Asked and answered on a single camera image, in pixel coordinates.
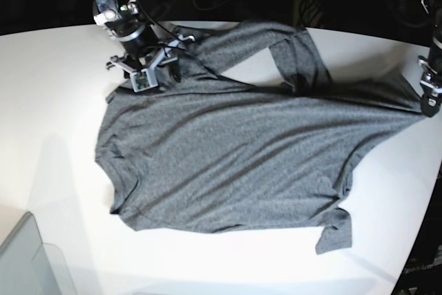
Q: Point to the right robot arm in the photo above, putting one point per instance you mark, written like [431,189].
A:
[121,17]

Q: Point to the translucent grey tray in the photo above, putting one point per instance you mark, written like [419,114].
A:
[31,266]

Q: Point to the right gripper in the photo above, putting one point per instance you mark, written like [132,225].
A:
[144,49]

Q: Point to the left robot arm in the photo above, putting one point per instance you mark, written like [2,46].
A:
[433,9]

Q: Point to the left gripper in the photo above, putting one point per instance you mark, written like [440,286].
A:
[431,85]

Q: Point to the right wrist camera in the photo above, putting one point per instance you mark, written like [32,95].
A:
[143,80]

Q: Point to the grey t-shirt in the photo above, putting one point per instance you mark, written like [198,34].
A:
[255,135]

